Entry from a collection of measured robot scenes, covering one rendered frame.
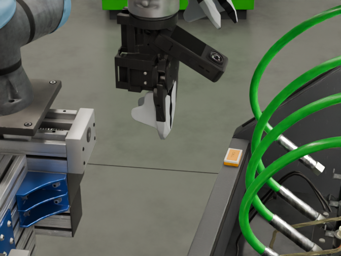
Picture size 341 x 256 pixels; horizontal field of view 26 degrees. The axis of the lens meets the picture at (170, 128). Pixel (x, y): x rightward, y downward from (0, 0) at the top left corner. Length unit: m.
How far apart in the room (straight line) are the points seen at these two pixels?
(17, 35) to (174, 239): 1.48
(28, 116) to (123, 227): 1.40
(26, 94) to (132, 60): 0.56
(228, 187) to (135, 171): 1.76
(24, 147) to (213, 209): 0.45
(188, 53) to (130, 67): 0.09
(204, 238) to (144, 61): 0.41
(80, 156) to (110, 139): 1.87
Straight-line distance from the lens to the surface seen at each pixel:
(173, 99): 1.16
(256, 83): 1.23
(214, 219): 1.41
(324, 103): 1.04
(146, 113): 1.14
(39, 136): 1.61
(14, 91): 1.59
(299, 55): 4.32
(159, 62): 1.08
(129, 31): 1.09
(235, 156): 1.57
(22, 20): 1.57
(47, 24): 1.63
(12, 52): 1.57
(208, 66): 1.08
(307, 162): 1.28
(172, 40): 1.07
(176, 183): 3.16
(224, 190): 1.48
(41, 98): 1.65
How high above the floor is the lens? 1.81
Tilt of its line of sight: 31 degrees down
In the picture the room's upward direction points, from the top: straight up
